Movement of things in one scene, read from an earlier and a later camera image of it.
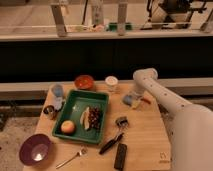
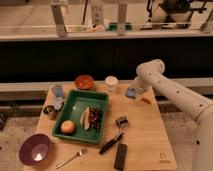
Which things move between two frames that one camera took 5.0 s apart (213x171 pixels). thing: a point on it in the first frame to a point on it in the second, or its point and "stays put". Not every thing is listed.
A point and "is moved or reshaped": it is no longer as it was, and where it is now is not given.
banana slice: x=85 y=118 stays put
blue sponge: x=127 y=99 is moved or reshaped
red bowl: x=84 y=82 stays put
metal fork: x=82 y=152 stays put
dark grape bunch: x=95 y=118 stays put
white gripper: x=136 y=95 to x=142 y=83
